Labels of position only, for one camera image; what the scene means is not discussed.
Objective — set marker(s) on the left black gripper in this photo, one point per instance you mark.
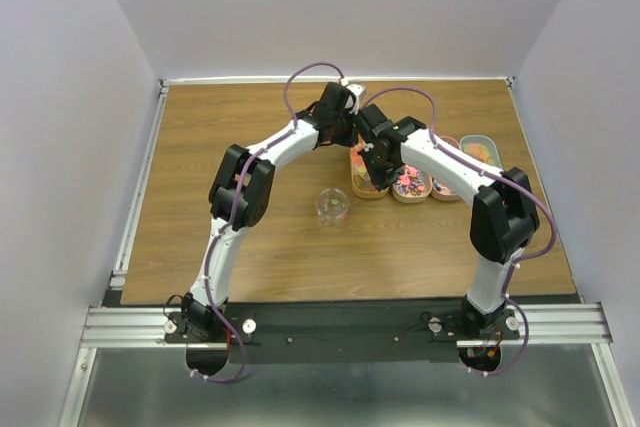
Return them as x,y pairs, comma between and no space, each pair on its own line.
348,141

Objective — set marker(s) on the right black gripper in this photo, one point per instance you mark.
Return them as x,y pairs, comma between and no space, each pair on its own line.
381,181

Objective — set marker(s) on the orange tray star candies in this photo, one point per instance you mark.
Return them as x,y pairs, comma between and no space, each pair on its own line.
360,179

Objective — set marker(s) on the clear glass jar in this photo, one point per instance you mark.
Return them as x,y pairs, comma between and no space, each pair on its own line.
332,206

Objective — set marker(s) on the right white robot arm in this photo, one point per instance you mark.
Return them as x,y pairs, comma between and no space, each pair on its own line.
503,214

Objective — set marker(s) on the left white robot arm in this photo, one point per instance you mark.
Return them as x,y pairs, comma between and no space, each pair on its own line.
241,192

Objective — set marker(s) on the blue tray popsicle candies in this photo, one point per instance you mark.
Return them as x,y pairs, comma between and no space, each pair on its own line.
481,148

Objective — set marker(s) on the beige tray swirl lollipops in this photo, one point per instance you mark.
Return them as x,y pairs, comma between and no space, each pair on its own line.
413,186

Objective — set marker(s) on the pink tray round lollipops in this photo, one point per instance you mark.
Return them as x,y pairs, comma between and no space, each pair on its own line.
440,191

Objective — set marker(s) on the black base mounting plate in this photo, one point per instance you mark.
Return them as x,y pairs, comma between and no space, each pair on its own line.
444,330

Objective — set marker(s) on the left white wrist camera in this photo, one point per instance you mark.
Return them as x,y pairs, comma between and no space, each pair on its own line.
357,93

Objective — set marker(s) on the aluminium frame rail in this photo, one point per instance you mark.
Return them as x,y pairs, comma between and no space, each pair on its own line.
552,324

